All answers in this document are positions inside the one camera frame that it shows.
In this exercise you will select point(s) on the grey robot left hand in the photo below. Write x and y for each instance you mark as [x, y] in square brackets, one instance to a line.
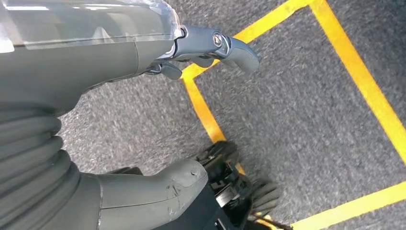
[95, 47]

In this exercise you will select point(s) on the yellow floor tape square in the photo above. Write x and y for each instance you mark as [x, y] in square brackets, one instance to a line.
[358, 73]

